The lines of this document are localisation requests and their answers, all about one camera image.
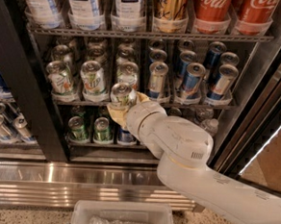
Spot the left tea bottle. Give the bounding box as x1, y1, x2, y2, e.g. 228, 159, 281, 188
25, 0, 62, 30

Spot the second row middle 7up can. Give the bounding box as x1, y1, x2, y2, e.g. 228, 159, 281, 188
87, 46, 108, 67

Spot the rear clear water bottle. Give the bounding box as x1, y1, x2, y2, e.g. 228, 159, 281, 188
194, 108, 214, 124

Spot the silver red bull can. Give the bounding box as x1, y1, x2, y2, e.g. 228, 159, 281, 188
147, 62, 168, 99
148, 49, 167, 63

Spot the front blue red bull can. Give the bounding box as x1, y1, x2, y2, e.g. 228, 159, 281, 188
180, 62, 205, 99

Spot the tea bottle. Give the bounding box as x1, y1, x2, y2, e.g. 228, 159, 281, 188
69, 0, 102, 31
25, 0, 62, 30
111, 0, 146, 33

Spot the coca cola can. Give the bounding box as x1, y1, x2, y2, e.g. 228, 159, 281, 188
193, 0, 231, 34
236, 0, 280, 36

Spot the tall blue red bull can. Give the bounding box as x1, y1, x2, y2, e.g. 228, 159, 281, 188
203, 41, 227, 80

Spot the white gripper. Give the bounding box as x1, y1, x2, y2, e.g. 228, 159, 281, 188
104, 89, 169, 145

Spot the front silver red bull can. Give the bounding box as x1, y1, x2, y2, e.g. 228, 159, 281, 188
147, 62, 168, 99

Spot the left green can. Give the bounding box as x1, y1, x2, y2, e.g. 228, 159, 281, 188
68, 116, 89, 143

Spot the left coca cola can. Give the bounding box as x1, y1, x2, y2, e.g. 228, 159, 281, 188
193, 0, 231, 34

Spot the second row 7up can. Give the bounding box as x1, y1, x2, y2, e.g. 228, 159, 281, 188
51, 44, 76, 75
116, 62, 140, 89
87, 46, 108, 67

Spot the black fridge center post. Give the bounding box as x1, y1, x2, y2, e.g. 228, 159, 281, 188
0, 0, 69, 162

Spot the fridge glass door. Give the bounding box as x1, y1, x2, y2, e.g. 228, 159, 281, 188
209, 35, 281, 197

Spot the rear right red bull can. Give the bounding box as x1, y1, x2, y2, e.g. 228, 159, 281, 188
218, 52, 240, 66

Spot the clear water bottle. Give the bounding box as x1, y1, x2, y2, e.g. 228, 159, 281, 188
200, 119, 218, 137
194, 108, 214, 124

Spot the right front red bull can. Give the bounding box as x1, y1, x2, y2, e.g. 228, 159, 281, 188
206, 64, 239, 100

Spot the second row left 7up can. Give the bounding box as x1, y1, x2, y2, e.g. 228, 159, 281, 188
51, 44, 76, 75

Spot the clear plastic bin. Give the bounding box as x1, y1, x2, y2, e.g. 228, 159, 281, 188
70, 200, 173, 224

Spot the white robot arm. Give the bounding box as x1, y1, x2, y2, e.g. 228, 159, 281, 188
107, 92, 281, 224

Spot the front clear water bottle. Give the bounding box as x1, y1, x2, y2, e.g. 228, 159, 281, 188
200, 119, 218, 137

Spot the right coca cola can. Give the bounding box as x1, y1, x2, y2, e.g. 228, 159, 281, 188
236, 0, 280, 36

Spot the green can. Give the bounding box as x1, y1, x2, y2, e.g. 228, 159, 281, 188
68, 116, 89, 143
93, 117, 113, 143

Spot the right tea bottle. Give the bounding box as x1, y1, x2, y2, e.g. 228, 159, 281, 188
111, 0, 146, 33

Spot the right green can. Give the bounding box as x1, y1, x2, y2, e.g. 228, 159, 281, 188
93, 117, 113, 143

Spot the steel fridge base grille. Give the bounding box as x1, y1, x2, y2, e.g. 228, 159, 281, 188
0, 162, 195, 211

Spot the left blue pepsi can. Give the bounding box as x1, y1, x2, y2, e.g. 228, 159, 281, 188
117, 127, 137, 146

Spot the left compartment right can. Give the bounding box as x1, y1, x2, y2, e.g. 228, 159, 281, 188
13, 116, 37, 143

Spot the gold drink can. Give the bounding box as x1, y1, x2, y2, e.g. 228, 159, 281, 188
155, 0, 188, 34

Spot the middle tea bottle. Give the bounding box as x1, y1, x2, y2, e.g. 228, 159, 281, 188
69, 0, 102, 31

